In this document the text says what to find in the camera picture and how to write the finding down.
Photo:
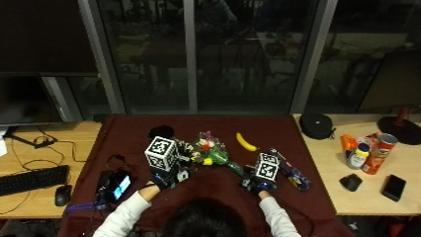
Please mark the person's left hand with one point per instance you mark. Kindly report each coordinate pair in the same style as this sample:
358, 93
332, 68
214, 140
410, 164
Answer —
169, 179

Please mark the person's right hand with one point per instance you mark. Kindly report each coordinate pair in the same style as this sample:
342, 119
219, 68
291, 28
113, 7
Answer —
260, 187

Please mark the artificial flower bouquet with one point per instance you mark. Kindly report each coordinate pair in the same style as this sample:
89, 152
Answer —
213, 152

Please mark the white marker cube, small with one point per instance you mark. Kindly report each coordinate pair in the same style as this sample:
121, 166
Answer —
268, 168

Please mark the white marker cube, large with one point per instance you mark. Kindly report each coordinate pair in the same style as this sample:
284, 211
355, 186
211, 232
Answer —
162, 153

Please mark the black round vase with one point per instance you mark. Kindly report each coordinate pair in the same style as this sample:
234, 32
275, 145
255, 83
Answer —
161, 131

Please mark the yellow banana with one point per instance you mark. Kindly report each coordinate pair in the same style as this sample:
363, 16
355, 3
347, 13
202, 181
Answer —
246, 142

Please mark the dark blue snack packet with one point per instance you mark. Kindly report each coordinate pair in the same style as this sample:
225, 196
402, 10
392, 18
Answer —
294, 173

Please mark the maroon tablecloth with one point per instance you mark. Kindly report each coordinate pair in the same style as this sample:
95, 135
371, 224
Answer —
131, 138

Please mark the smartphone with lit screen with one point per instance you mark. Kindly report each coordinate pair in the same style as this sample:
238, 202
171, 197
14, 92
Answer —
119, 186

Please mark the black zipped pouch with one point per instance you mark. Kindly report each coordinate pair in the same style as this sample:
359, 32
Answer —
316, 125

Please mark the orange packet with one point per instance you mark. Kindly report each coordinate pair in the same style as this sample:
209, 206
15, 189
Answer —
348, 142

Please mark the white bottle with yellow cap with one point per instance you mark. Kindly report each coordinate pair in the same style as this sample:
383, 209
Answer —
359, 157

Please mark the red chips can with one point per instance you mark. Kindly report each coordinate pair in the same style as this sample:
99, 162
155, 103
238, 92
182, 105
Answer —
380, 154

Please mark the black oval computer mouse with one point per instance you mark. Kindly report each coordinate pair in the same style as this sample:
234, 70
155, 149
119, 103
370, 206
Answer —
63, 195

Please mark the black smartphone, dark screen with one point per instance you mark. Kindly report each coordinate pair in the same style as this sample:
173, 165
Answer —
394, 187

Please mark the black monitor stand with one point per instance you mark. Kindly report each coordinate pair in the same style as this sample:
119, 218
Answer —
33, 140

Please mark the black keyboard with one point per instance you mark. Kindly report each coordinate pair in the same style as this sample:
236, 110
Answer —
33, 179

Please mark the black round lamp base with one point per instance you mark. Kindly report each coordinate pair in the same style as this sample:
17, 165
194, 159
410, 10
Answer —
402, 130

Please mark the black computer monitor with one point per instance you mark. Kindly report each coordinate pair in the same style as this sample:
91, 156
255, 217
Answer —
26, 98

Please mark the white paper sheet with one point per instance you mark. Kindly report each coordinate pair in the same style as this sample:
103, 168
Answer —
3, 143

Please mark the grey window frame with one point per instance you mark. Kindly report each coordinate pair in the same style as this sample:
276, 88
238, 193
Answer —
190, 56

